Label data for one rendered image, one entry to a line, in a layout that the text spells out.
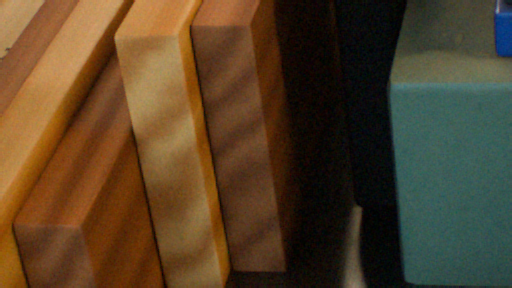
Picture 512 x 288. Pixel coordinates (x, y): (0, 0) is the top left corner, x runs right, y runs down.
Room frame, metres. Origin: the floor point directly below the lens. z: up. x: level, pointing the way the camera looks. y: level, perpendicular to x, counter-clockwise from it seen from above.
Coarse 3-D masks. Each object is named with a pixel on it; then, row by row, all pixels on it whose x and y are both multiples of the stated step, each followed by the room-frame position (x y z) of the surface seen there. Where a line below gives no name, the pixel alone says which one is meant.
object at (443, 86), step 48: (432, 0) 0.29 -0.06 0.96; (480, 0) 0.28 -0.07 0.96; (432, 48) 0.26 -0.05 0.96; (480, 48) 0.26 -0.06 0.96; (432, 96) 0.25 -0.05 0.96; (480, 96) 0.25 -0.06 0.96; (432, 144) 0.25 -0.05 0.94; (480, 144) 0.25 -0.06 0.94; (432, 192) 0.25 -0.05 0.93; (480, 192) 0.25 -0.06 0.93; (432, 240) 0.25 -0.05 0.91; (480, 240) 0.25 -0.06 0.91
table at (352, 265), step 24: (336, 120) 0.33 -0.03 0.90; (336, 144) 0.32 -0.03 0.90; (336, 168) 0.31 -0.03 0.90; (312, 192) 0.30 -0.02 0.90; (336, 192) 0.30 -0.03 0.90; (312, 216) 0.29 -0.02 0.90; (336, 216) 0.29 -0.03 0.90; (360, 216) 0.28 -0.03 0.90; (384, 216) 0.28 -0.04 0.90; (312, 240) 0.28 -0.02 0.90; (336, 240) 0.27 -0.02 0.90; (360, 240) 0.27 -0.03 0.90; (384, 240) 0.27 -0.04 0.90; (312, 264) 0.27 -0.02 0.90; (336, 264) 0.26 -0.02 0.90; (360, 264) 0.26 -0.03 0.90; (384, 264) 0.26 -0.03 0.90
